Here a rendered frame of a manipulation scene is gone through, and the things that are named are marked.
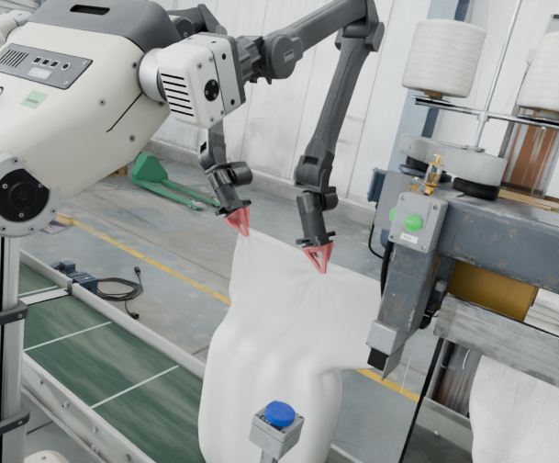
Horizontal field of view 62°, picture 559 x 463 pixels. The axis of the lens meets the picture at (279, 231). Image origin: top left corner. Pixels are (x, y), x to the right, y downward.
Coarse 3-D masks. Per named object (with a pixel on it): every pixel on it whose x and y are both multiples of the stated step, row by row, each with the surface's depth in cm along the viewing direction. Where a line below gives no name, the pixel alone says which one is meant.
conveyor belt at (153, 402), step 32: (32, 320) 193; (64, 320) 198; (96, 320) 203; (32, 352) 173; (64, 352) 177; (96, 352) 181; (128, 352) 185; (64, 384) 160; (96, 384) 163; (128, 384) 166; (160, 384) 170; (192, 384) 173; (128, 416) 151; (160, 416) 154; (192, 416) 157; (160, 448) 141; (192, 448) 143
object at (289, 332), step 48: (240, 240) 133; (240, 288) 136; (288, 288) 124; (336, 288) 116; (240, 336) 126; (288, 336) 123; (336, 336) 118; (240, 384) 126; (288, 384) 119; (336, 384) 119; (240, 432) 127
